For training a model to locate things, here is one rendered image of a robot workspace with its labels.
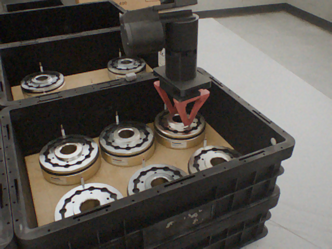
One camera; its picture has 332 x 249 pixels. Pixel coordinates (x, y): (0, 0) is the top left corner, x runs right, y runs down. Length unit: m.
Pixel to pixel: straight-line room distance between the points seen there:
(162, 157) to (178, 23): 0.24
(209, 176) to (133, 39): 0.24
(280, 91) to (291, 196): 0.47
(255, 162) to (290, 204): 0.29
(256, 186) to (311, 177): 0.30
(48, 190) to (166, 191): 0.24
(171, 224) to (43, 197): 0.22
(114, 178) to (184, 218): 0.16
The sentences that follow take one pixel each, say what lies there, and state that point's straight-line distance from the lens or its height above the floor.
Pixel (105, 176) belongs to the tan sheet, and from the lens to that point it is 0.58.
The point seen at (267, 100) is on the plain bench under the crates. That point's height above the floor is 0.70.
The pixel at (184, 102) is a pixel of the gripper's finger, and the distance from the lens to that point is 0.57.
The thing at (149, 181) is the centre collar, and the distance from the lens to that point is 0.51.
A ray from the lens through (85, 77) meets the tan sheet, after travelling 0.91.
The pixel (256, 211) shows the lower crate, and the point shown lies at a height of 0.81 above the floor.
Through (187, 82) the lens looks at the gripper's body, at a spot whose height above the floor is 0.96.
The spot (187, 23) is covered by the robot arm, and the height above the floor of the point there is 1.06.
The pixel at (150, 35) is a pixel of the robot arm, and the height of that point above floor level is 1.05.
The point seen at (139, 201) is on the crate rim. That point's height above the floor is 0.93.
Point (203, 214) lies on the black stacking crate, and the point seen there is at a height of 0.85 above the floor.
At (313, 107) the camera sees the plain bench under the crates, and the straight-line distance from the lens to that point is 1.10.
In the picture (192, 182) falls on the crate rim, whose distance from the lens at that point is 0.43.
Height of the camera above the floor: 1.23
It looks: 35 degrees down
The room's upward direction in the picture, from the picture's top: straight up
